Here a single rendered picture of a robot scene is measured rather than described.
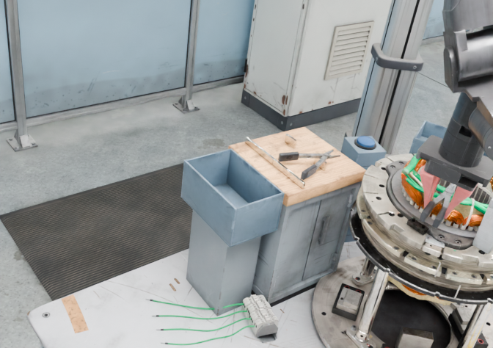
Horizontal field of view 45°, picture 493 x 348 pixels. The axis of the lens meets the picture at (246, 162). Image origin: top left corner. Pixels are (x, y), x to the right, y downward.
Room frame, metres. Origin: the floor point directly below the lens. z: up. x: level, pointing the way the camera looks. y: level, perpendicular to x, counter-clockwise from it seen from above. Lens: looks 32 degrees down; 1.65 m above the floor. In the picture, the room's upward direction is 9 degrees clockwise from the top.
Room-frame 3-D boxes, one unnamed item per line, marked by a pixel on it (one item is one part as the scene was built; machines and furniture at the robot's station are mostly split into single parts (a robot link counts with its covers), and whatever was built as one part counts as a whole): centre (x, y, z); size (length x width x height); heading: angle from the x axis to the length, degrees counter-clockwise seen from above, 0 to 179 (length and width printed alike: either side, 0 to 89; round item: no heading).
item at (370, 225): (0.80, -0.25, 1.05); 0.09 x 0.04 x 0.01; 45
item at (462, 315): (0.87, -0.48, 0.83); 0.05 x 0.04 x 0.02; 9
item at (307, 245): (0.99, -0.10, 0.91); 0.19 x 0.19 x 0.26; 40
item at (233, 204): (0.90, 0.02, 0.92); 0.17 x 0.11 x 0.28; 40
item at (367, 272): (0.98, -0.29, 0.91); 0.02 x 0.02 x 0.21
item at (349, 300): (0.88, -0.25, 0.83); 0.05 x 0.04 x 0.02; 163
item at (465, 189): (0.73, -0.29, 1.21); 0.07 x 0.07 x 0.09; 61
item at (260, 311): (0.82, -0.07, 0.80); 0.10 x 0.05 x 0.04; 27
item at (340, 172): (0.99, -0.10, 1.05); 0.20 x 0.19 x 0.02; 130
